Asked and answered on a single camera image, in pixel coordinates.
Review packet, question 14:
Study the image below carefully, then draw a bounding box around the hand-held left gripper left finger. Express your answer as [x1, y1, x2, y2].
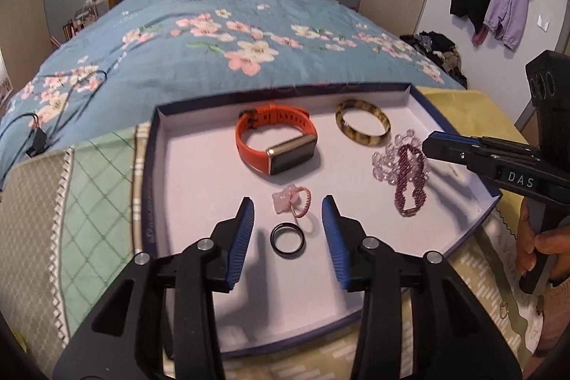
[52, 197, 255, 380]

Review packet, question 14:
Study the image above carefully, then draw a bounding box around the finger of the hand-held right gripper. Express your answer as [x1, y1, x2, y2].
[421, 139, 543, 181]
[427, 131, 543, 159]

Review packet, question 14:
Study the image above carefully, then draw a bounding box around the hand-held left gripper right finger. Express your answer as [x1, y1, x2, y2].
[321, 194, 523, 380]

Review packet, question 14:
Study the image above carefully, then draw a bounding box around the black ring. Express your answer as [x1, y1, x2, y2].
[270, 222, 307, 259]

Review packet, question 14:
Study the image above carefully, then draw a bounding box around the dark red bead bracelet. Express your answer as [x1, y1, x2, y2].
[394, 143, 431, 217]

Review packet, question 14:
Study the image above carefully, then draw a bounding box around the pink star hair tie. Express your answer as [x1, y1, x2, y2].
[271, 183, 312, 219]

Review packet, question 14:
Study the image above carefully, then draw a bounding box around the clear lilac bead bracelet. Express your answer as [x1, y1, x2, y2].
[371, 130, 431, 185]

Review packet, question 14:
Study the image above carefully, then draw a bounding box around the dark blue cardboard tray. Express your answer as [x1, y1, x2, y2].
[133, 83, 503, 364]

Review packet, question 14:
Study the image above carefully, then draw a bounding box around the orange smart watch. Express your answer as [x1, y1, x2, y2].
[235, 104, 320, 176]

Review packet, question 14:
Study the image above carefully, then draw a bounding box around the tortoiseshell bangle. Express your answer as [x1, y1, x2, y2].
[335, 99, 393, 149]

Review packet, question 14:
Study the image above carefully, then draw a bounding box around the person's right forearm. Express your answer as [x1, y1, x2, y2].
[534, 277, 570, 359]

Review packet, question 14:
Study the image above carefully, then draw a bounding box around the person's right hand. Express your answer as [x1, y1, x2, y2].
[514, 199, 570, 276]

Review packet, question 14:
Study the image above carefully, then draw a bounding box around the pile of dark clothes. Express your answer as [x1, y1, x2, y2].
[399, 31, 468, 89]

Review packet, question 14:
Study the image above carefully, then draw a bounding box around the purple jacket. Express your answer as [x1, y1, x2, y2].
[472, 0, 534, 50]

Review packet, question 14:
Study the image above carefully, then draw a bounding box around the green lattice blanket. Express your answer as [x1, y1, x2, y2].
[0, 122, 155, 346]

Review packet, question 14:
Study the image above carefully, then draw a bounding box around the bed with floral blue duvet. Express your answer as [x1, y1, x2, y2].
[0, 0, 468, 181]

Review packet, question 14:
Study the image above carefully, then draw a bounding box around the bedside clutter of bottles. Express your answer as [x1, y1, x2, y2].
[62, 4, 101, 39]

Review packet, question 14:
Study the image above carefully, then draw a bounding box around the black cable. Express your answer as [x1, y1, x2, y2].
[0, 112, 49, 181]

